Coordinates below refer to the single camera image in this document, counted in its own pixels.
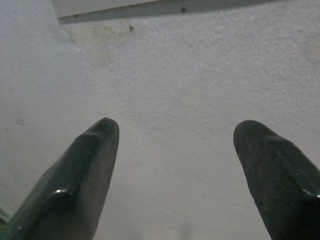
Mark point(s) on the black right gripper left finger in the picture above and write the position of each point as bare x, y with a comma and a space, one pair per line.
75, 187

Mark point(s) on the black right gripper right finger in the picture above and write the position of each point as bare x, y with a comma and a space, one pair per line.
282, 187

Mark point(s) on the white flat board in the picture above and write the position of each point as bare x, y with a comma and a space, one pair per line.
105, 6

